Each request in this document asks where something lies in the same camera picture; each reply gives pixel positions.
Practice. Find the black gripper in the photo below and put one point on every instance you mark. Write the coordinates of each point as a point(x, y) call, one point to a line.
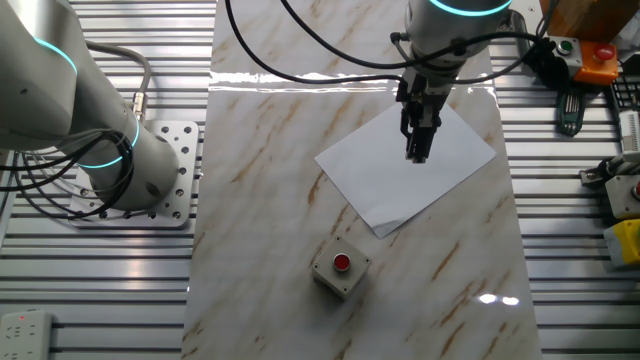
point(422, 95)

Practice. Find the white paper sheet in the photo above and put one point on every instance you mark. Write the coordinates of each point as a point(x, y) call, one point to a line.
point(380, 185)

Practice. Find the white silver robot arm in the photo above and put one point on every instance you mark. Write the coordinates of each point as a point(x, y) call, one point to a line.
point(50, 90)

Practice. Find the grey box with red button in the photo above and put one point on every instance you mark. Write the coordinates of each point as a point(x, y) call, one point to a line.
point(341, 262)

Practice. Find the marble pattern table mat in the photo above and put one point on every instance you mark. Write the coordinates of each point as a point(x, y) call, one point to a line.
point(275, 200)

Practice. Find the green hex key set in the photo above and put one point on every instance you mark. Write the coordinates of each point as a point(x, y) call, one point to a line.
point(570, 107)

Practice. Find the grey box with green button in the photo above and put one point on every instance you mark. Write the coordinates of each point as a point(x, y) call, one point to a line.
point(570, 55)

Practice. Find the orange box with red button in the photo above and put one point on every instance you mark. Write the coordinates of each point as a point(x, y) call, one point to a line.
point(595, 70)

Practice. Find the brown wooden box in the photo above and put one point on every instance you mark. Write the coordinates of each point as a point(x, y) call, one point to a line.
point(585, 17)

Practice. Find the pale box with red button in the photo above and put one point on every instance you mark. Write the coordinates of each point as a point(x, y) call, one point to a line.
point(620, 197)

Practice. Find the grey ribbed device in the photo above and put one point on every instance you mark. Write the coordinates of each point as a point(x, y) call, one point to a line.
point(631, 130)

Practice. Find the black keyboard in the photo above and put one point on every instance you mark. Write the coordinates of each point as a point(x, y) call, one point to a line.
point(627, 92)

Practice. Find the yellow button box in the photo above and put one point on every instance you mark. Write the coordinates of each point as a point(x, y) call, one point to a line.
point(625, 245)

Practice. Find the white power strip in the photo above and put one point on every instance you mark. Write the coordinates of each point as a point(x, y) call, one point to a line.
point(25, 335)

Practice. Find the silver camera on mount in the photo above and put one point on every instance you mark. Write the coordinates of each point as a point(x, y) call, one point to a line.
point(620, 165)

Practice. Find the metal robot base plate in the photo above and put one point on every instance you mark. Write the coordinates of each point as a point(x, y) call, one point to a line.
point(185, 150)

